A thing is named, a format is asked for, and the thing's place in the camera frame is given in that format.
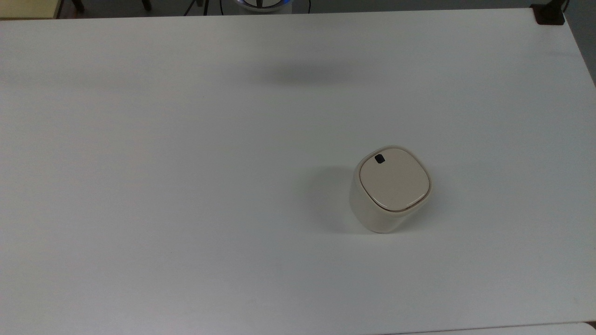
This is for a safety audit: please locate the cream trash bin with lid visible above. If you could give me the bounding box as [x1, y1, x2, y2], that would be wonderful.
[349, 145, 433, 234]

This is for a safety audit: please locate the light wooden desk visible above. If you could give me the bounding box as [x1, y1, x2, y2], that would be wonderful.
[0, 0, 64, 20]

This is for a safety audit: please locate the black corner clamp mount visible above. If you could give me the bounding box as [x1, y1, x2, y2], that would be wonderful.
[531, 0, 569, 25]

